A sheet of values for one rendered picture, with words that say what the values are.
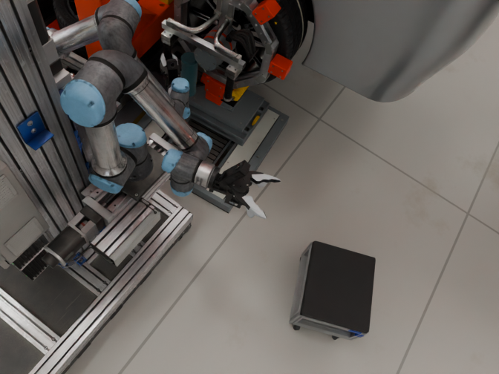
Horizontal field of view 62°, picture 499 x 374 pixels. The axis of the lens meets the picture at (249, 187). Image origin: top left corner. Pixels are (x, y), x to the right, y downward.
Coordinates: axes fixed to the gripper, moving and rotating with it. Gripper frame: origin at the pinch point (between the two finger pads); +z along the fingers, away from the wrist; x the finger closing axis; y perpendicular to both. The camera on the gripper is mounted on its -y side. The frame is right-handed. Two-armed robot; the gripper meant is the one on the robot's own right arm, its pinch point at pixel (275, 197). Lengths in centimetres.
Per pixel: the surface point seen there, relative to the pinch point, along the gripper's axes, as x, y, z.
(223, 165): -87, 105, -32
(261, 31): -91, 9, -31
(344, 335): -15, 107, 64
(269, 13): -89, -2, -30
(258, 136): -118, 101, -20
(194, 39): -76, 15, -57
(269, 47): -90, 15, -25
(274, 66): -91, 24, -21
